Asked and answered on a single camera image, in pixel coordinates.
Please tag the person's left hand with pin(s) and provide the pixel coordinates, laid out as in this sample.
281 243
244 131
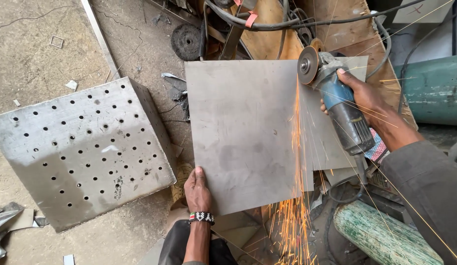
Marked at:
197 193

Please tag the person's right hand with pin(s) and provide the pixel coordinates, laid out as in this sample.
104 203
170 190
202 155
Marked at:
363 95

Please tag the blue angle grinder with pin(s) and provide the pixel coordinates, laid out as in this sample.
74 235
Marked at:
337 99

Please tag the grey steel sheet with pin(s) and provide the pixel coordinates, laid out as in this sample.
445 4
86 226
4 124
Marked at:
243 136

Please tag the person's sandal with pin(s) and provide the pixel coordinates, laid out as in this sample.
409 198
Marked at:
181 180

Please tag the person's black trouser leg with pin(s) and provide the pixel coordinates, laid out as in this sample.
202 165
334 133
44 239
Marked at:
197 248

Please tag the green gas cylinder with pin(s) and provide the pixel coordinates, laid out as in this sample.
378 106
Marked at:
433 90

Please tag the wooden board workbench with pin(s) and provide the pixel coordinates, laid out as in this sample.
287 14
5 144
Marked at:
324 33

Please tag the perforated steel box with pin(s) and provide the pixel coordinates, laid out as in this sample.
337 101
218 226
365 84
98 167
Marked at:
81 151

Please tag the worn green white cylinder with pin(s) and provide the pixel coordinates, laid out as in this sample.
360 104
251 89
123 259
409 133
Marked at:
379 235

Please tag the long steel strip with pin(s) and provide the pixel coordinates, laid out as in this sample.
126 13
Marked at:
100 36

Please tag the crumpled silver plastic sheet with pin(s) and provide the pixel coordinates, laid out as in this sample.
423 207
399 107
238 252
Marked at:
4 224

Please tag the small square metal frame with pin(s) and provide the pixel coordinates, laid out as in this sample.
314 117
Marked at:
56 41

